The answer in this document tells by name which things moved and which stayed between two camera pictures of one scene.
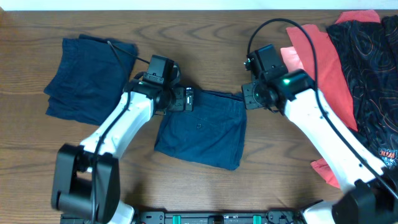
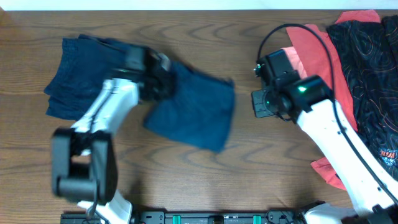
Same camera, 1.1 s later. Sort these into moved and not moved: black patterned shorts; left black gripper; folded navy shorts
Moved: left black gripper
Not moved: folded navy shorts; black patterned shorts
